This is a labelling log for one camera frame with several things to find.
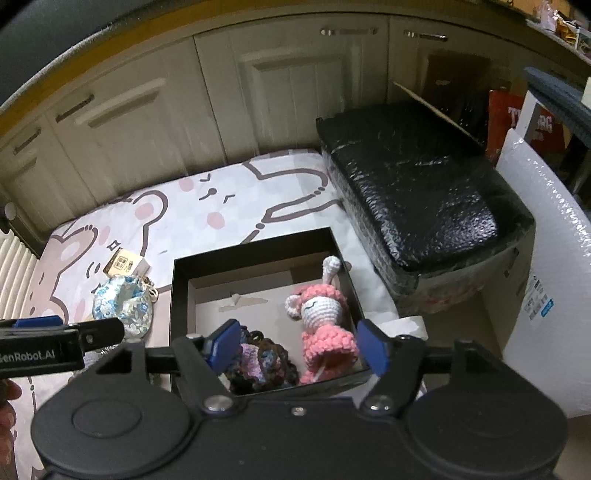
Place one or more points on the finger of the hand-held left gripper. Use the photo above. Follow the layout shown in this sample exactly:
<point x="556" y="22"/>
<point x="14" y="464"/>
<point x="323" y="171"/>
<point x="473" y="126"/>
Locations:
<point x="99" y="334"/>
<point x="37" y="321"/>

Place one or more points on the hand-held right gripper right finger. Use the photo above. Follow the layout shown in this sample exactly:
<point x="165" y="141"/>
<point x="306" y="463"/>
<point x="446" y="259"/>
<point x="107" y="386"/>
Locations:
<point x="373" y="347"/>

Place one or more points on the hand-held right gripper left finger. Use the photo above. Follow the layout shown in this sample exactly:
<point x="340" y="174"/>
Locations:
<point x="225" y="344"/>

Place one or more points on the blue floral pouch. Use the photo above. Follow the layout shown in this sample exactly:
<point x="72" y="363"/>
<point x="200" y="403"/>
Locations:
<point x="122" y="300"/>

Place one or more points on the black box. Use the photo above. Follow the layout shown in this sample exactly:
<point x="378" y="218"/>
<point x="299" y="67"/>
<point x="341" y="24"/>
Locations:
<point x="180" y="295"/>

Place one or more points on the purple brown crochet item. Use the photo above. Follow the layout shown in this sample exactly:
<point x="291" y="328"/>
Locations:
<point x="272" y="360"/>

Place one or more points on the pink crochet doll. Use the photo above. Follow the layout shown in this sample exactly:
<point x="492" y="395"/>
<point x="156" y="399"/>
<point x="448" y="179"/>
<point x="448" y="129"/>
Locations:
<point x="323" y="309"/>

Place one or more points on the yellow tissue packet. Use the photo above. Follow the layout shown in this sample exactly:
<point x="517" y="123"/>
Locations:
<point x="122" y="263"/>

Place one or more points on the radiator valve knob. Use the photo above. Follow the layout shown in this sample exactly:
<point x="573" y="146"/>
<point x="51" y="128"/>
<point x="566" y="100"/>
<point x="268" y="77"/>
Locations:
<point x="9" y="210"/>

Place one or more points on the bear printed blanket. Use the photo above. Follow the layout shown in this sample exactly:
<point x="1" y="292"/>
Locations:
<point x="207" y="221"/>

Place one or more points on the cream cabinet door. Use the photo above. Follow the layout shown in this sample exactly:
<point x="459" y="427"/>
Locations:
<point x="461" y="41"/>
<point x="32" y="170"/>
<point x="138" y="129"/>
<point x="295" y="92"/>

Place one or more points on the black bubble-wrapped package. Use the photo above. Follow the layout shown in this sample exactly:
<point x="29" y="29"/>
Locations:
<point x="415" y="184"/>

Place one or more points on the white bubble-wrapped package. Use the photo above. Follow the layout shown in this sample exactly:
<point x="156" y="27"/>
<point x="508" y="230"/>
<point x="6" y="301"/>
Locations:
<point x="554" y="230"/>

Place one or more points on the red paper bag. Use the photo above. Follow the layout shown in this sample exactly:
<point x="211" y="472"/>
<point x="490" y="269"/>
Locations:
<point x="503" y="120"/>

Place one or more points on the brown cardboard box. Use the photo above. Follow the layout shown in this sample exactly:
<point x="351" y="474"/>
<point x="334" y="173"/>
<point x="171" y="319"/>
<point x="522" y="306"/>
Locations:
<point x="461" y="92"/>

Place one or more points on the colourful snack packets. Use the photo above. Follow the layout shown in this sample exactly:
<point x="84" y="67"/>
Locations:
<point x="565" y="25"/>

